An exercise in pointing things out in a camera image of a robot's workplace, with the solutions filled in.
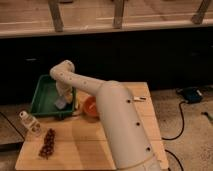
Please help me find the blue sponge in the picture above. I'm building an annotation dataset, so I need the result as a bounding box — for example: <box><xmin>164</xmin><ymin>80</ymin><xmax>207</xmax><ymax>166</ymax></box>
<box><xmin>54</xmin><ymin>98</ymin><xmax>66</xmax><ymax>110</ymax></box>

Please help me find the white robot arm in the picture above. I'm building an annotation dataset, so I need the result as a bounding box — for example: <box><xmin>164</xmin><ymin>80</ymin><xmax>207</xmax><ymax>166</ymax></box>
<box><xmin>50</xmin><ymin>60</ymin><xmax>162</xmax><ymax>171</ymax></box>

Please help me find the green plastic tray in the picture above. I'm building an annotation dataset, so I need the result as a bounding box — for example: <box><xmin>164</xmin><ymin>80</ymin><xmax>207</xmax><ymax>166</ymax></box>
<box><xmin>30</xmin><ymin>75</ymin><xmax>76</xmax><ymax>119</ymax></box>

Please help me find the orange bowl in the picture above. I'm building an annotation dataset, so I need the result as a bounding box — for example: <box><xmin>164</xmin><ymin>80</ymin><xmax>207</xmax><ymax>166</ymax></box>
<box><xmin>83</xmin><ymin>96</ymin><xmax>99</xmax><ymax>117</ymax></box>

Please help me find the wooden board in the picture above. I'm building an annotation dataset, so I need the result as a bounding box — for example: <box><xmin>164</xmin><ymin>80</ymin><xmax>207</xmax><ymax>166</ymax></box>
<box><xmin>15</xmin><ymin>82</ymin><xmax>169</xmax><ymax>171</ymax></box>

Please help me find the brown grape bunch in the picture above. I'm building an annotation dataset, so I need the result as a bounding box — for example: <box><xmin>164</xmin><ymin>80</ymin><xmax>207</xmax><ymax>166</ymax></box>
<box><xmin>39</xmin><ymin>129</ymin><xmax>55</xmax><ymax>159</ymax></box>

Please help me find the white marker pen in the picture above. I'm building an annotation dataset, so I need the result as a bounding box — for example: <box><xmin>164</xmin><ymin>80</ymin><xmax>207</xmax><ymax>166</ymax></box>
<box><xmin>134</xmin><ymin>97</ymin><xmax>146</xmax><ymax>101</ymax></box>

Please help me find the blue device on floor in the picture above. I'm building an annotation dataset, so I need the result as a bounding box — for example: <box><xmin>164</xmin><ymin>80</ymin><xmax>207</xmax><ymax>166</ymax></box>
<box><xmin>177</xmin><ymin>87</ymin><xmax>203</xmax><ymax>104</ymax></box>

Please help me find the black cable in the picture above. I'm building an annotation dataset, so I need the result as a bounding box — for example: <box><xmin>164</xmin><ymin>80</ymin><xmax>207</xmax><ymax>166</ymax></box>
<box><xmin>161</xmin><ymin>99</ymin><xmax>188</xmax><ymax>171</ymax></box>

